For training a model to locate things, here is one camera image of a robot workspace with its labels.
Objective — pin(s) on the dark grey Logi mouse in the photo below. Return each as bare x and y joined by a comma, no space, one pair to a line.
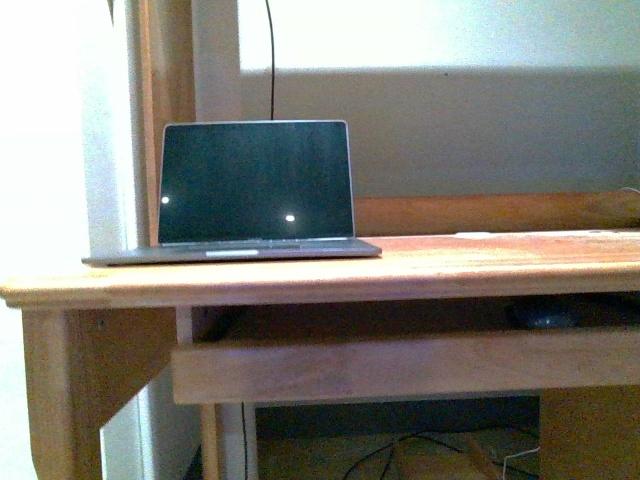
544,314

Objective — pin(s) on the silver open laptop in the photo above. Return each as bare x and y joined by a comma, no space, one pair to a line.
252,190

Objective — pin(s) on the wooden pull-out keyboard tray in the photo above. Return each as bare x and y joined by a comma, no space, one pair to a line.
407,349

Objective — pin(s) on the wooden desk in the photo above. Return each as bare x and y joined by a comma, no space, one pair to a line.
491,106

